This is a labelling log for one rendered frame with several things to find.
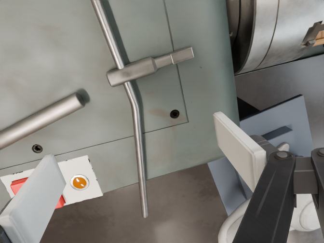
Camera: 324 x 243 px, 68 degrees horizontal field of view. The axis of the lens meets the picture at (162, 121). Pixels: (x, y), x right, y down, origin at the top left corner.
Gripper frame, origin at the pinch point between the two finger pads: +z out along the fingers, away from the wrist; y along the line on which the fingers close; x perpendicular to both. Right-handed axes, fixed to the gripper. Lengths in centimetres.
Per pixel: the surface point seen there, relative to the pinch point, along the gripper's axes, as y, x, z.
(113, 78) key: -2.0, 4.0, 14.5
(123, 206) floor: -40, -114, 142
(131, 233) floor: -41, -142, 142
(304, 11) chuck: 26.9, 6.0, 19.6
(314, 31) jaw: 30.4, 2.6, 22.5
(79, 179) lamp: -11.8, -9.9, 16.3
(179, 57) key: 6.8, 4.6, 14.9
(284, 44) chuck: 25.1, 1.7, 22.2
